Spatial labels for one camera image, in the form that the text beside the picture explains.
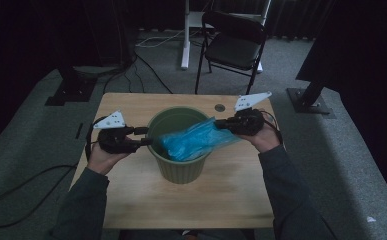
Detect black stand with square base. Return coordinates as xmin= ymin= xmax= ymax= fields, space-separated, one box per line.
xmin=44 ymin=64 xmax=99 ymax=107

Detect blue plastic bin bag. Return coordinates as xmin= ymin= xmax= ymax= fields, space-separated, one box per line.
xmin=158 ymin=116 xmax=242 ymax=163

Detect black folding chair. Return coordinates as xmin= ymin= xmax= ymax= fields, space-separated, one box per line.
xmin=194 ymin=10 xmax=269 ymax=97

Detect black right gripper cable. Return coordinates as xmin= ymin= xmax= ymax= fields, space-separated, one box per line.
xmin=260 ymin=109 xmax=285 ymax=145

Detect person's right hand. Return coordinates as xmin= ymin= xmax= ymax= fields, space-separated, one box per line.
xmin=241 ymin=119 xmax=282 ymax=154

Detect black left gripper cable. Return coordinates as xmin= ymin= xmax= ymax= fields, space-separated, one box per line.
xmin=0 ymin=114 xmax=110 ymax=229

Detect green ribbed trash bin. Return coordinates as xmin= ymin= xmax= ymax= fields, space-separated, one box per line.
xmin=145 ymin=105 xmax=220 ymax=185

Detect black stand with bolted base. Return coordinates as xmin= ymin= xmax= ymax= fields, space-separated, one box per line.
xmin=286 ymin=79 xmax=336 ymax=118

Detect white floor cable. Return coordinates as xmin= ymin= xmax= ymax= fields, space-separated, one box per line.
xmin=135 ymin=29 xmax=186 ymax=49

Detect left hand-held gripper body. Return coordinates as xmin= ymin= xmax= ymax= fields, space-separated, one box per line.
xmin=92 ymin=109 xmax=140 ymax=155

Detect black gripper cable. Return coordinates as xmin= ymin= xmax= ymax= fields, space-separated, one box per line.
xmin=0 ymin=114 xmax=110 ymax=229
xmin=260 ymin=109 xmax=285 ymax=145

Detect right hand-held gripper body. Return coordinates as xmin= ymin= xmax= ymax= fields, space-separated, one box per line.
xmin=230 ymin=91 xmax=273 ymax=137

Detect black floor cables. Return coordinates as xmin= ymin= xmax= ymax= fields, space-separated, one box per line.
xmin=101 ymin=49 xmax=174 ymax=95

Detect dark curtain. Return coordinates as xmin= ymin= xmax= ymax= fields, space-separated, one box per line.
xmin=295 ymin=0 xmax=387 ymax=214

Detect person's left hand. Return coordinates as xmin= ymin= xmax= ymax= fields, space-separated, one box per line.
xmin=86 ymin=142 xmax=133 ymax=177

